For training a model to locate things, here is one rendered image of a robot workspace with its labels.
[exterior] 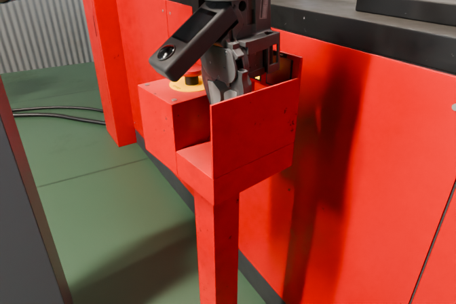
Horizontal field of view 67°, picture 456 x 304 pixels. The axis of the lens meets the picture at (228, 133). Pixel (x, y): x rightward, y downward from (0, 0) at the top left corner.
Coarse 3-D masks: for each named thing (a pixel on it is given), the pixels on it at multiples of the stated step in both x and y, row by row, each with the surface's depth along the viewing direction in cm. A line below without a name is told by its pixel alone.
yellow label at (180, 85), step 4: (180, 80) 56; (184, 80) 56; (200, 80) 56; (172, 84) 55; (176, 84) 55; (180, 84) 55; (184, 84) 55; (200, 84) 55; (172, 88) 53; (176, 88) 53; (180, 88) 53; (184, 88) 53; (188, 88) 53; (192, 88) 53; (196, 88) 53; (200, 88) 53; (204, 88) 53
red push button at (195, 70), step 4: (196, 64) 55; (192, 68) 53; (196, 68) 53; (200, 68) 53; (188, 72) 52; (192, 72) 52; (196, 72) 53; (200, 72) 53; (188, 76) 53; (192, 76) 53; (196, 76) 54; (188, 80) 54; (192, 80) 54; (196, 80) 54; (188, 84) 54; (192, 84) 54; (196, 84) 55
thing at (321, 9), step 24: (288, 0) 75; (312, 0) 75; (336, 0) 75; (288, 24) 67; (312, 24) 62; (336, 24) 57; (360, 24) 53; (384, 24) 50; (408, 24) 50; (432, 24) 50; (360, 48) 54; (384, 48) 51; (408, 48) 48; (432, 48) 45
